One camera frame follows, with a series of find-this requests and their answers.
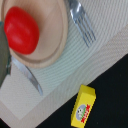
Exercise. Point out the yellow toy box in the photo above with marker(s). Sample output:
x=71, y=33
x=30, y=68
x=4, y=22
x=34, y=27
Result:
x=83, y=105

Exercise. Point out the fork with wooden handle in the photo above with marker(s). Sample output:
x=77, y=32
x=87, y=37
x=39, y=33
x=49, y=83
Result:
x=81, y=21

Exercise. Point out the knife with wooden handle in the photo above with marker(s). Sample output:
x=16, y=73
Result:
x=28, y=74

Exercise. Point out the red toy tomato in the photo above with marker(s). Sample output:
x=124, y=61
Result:
x=21, y=30

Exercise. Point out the round wooden plate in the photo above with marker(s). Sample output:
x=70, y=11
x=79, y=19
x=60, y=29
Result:
x=52, y=20

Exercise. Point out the pale green gripper finger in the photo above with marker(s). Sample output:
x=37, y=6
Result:
x=5, y=56

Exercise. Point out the woven beige placemat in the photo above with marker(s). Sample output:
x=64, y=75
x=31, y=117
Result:
x=103, y=66

